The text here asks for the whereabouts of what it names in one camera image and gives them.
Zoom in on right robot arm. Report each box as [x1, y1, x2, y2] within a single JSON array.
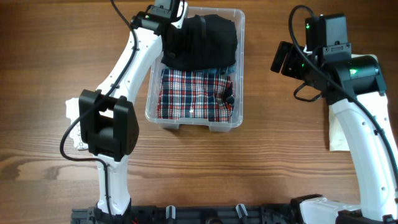
[[271, 41, 397, 223]]

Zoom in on clear plastic storage bin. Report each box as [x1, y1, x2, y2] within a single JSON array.
[[145, 6, 245, 132]]

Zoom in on black garment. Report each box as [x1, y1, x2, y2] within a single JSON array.
[[162, 14, 238, 71]]

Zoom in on red navy plaid shirt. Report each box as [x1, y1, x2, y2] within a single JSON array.
[[157, 68, 235, 123]]

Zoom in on white printed shirt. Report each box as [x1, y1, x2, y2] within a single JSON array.
[[65, 97, 91, 151]]

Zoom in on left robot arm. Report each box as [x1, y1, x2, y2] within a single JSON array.
[[78, 12, 176, 223]]

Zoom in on blue denim jeans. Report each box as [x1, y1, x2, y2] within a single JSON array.
[[202, 65, 236, 75]]

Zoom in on folded cream cloth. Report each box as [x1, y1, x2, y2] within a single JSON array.
[[326, 54, 384, 151]]

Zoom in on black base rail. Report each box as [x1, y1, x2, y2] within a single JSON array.
[[70, 203, 303, 224]]

